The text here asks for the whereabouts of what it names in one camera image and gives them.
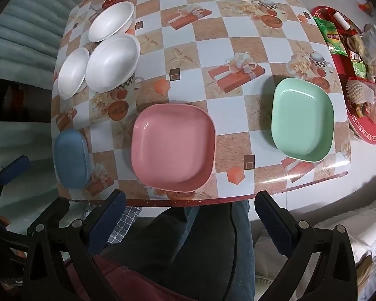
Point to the white bottle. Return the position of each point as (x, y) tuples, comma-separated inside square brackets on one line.
[(341, 21)]

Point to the red round tray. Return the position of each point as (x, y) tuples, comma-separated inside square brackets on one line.
[(360, 122)]

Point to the small white bowl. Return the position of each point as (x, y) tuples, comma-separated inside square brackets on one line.
[(72, 73)]

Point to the cream blanket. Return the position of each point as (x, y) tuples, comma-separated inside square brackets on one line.
[(338, 213)]

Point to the blue checkered cloth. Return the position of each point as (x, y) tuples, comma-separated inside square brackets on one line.
[(123, 225)]

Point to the printed checkered tablecloth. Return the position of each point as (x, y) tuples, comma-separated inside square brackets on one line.
[(206, 53)]

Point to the pink square plate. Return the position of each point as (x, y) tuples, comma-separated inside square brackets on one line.
[(172, 144)]

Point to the blue square plate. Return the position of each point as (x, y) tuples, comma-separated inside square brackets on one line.
[(70, 156)]

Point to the green square plate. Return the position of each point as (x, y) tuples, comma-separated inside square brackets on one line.
[(300, 119)]

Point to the green snack packet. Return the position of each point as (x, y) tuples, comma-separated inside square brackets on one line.
[(332, 36)]

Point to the person's legs in jeans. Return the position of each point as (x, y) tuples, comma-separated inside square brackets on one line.
[(206, 250)]

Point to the dark red garment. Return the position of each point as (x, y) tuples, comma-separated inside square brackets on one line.
[(119, 282)]

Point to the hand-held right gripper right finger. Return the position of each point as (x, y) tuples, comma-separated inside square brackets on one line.
[(271, 219)]

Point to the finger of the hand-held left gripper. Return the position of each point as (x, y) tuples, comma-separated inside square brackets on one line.
[(14, 171)]

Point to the large white bowl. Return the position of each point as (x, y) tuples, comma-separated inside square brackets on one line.
[(112, 62), (111, 22)]

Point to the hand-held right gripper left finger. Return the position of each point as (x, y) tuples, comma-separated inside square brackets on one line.
[(108, 219)]

